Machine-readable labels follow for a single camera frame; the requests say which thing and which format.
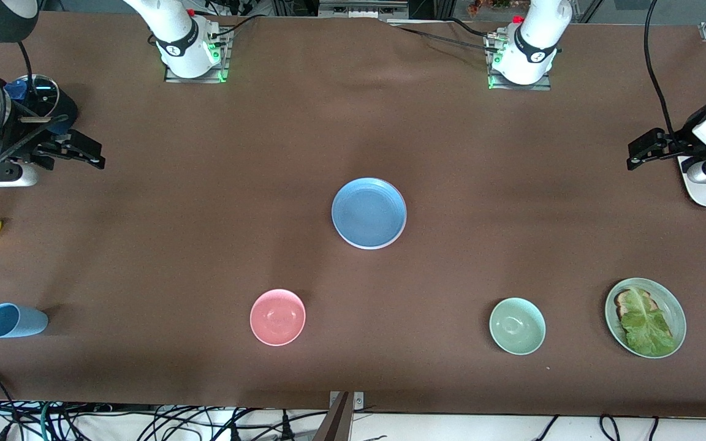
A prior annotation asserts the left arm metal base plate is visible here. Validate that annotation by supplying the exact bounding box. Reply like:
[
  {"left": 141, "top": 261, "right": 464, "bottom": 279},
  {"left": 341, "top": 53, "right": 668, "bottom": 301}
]
[{"left": 485, "top": 34, "right": 553, "bottom": 92}]

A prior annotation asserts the orange brown plant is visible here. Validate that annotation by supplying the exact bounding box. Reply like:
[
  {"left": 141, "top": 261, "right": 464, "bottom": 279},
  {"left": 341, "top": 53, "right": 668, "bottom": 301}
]
[{"left": 468, "top": 0, "right": 535, "bottom": 17}]

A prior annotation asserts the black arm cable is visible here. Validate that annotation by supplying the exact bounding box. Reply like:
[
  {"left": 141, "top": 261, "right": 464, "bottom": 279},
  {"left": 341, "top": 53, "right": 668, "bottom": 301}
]
[
  {"left": 643, "top": 0, "right": 677, "bottom": 134},
  {"left": 0, "top": 40, "right": 78, "bottom": 178}
]

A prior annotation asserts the green plate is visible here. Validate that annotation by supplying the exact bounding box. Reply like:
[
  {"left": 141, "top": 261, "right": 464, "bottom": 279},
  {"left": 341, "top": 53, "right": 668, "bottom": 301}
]
[{"left": 604, "top": 277, "right": 687, "bottom": 360}]

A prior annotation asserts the green lettuce leaf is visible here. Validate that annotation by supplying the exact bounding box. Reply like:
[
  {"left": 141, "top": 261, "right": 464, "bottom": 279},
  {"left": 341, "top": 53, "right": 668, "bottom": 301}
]
[{"left": 618, "top": 288, "right": 676, "bottom": 357}]

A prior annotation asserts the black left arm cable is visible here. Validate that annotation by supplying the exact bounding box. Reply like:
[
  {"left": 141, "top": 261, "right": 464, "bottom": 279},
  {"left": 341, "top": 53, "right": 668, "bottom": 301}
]
[{"left": 643, "top": 0, "right": 677, "bottom": 134}]

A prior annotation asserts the small pink bowl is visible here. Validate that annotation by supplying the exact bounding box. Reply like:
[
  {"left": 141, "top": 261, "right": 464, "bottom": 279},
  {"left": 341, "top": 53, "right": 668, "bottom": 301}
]
[{"left": 249, "top": 288, "right": 306, "bottom": 347}]

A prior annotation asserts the metal table edge bracket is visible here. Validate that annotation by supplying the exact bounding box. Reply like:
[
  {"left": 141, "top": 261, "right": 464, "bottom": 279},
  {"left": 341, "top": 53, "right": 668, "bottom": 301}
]
[{"left": 328, "top": 391, "right": 366, "bottom": 410}]

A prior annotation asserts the small green bowl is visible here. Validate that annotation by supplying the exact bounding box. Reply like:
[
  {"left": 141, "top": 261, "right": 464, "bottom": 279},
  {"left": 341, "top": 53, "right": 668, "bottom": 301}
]
[{"left": 489, "top": 297, "right": 547, "bottom": 356}]

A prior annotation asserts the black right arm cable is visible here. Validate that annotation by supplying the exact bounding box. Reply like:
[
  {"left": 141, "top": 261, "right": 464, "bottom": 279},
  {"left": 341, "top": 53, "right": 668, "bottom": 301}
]
[{"left": 0, "top": 40, "right": 78, "bottom": 178}]

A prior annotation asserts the dark blue saucepan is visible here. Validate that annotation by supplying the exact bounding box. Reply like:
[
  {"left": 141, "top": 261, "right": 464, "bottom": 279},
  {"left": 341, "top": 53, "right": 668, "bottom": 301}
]
[{"left": 4, "top": 75, "right": 80, "bottom": 137}]

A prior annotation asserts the glass lid with blue knob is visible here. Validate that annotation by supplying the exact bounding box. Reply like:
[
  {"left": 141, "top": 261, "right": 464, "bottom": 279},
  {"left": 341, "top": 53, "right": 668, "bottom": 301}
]
[{"left": 4, "top": 75, "right": 60, "bottom": 120}]

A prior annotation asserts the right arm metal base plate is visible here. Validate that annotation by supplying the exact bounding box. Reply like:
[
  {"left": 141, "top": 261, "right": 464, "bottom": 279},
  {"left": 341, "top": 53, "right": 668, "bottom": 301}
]
[{"left": 164, "top": 28, "right": 231, "bottom": 84}]

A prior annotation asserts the black floor cable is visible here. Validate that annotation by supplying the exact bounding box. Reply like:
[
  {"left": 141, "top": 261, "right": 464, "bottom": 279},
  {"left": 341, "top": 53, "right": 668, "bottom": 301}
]
[
  {"left": 598, "top": 414, "right": 623, "bottom": 441},
  {"left": 533, "top": 415, "right": 560, "bottom": 441}
]

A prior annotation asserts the toasted bread slice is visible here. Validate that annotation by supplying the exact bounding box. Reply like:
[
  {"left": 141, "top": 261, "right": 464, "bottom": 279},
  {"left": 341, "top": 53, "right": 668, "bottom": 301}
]
[{"left": 614, "top": 289, "right": 658, "bottom": 319}]

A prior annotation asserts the black base power cable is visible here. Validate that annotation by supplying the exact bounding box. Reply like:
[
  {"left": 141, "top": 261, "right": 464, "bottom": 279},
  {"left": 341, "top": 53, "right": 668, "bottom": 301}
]
[{"left": 389, "top": 21, "right": 498, "bottom": 55}]

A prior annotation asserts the blue cup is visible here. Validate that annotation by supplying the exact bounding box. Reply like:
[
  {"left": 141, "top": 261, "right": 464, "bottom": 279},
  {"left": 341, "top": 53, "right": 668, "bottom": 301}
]
[{"left": 0, "top": 303, "right": 49, "bottom": 339}]

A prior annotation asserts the large blue plate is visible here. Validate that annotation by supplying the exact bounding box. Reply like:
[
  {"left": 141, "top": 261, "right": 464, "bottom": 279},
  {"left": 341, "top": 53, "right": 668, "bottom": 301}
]
[{"left": 332, "top": 178, "right": 407, "bottom": 247}]

